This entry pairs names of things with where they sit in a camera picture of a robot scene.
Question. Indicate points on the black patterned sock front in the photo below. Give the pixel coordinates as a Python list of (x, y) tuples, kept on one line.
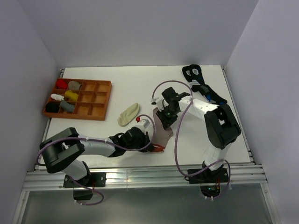
[(198, 85)]

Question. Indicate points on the taupe rolled sock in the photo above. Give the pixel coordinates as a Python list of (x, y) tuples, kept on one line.
[(74, 85)]

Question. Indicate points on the orange compartment tray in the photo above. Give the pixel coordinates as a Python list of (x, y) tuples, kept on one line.
[(92, 102)]

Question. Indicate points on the red rolled sock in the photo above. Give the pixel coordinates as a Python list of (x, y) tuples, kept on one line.
[(61, 84)]

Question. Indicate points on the black rolled sock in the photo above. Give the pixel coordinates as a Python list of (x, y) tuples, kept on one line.
[(52, 107)]

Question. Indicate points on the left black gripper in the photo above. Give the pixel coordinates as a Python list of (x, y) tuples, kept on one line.
[(145, 139)]

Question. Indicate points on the mauve sock with red stripe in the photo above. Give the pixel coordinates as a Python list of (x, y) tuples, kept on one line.
[(161, 137)]

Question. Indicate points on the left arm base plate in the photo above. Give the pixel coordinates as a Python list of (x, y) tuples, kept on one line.
[(95, 179)]

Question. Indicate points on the black patterned sock back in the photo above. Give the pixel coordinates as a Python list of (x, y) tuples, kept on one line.
[(187, 74)]

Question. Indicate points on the white rolled sock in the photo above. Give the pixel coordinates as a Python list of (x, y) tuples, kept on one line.
[(57, 97)]

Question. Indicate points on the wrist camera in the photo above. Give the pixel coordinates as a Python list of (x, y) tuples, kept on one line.
[(142, 124), (158, 102)]

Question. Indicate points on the grey rolled sock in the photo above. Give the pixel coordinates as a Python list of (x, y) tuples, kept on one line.
[(67, 107)]

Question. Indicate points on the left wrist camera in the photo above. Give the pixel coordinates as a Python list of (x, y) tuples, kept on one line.
[(142, 124)]

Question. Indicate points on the black patterned sock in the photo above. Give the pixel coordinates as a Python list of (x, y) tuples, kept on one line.
[(198, 85), (187, 74)]

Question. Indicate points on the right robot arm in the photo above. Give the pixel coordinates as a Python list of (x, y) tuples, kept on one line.
[(221, 126)]

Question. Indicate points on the cream ankle sock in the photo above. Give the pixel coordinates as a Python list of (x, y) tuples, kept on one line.
[(128, 115)]

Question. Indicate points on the aluminium front rail frame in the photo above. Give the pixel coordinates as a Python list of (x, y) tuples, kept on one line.
[(151, 177)]

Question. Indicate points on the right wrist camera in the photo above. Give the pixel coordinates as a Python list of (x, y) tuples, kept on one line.
[(158, 102)]

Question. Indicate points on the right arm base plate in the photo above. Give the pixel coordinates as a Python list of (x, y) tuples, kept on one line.
[(218, 176)]

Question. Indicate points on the yellow rolled sock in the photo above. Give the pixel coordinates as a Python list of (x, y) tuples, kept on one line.
[(71, 95)]

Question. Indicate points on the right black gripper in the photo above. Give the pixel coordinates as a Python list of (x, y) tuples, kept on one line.
[(166, 122)]

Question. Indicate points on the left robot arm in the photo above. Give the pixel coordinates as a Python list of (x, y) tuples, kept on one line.
[(60, 152)]

